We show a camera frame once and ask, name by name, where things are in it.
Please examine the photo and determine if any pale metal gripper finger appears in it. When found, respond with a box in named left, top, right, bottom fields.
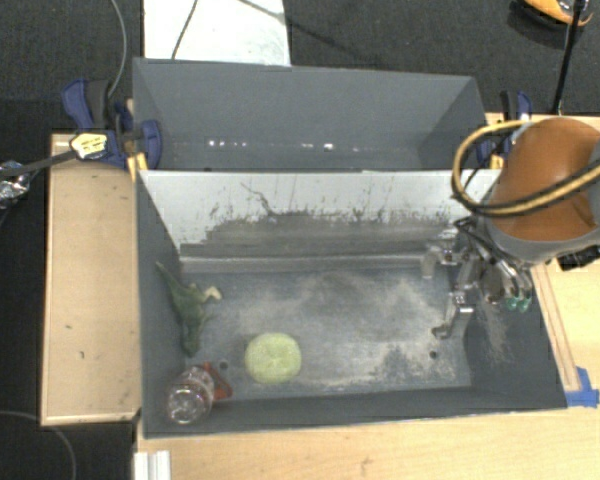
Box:
left=431, top=291, right=477, bottom=340
left=420, top=241, right=462, bottom=280

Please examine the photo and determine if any grey metal bin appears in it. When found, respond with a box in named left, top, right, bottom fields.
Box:
left=131, top=57, right=569, bottom=439

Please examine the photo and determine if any pale green round sponge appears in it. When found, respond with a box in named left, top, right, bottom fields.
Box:
left=243, top=332, right=303, bottom=385

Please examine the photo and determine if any green toy dinosaur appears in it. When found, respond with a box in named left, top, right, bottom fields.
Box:
left=154, top=261, right=224, bottom=359

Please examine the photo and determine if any clear plastic bottle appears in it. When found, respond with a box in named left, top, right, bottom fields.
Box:
left=164, top=361, right=234, bottom=426

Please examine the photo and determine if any pale wood flat board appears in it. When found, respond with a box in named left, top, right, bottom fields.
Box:
left=39, top=132, right=142, bottom=427

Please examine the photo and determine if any black cylinder on white bracket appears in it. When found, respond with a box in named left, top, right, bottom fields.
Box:
left=554, top=243, right=600, bottom=271

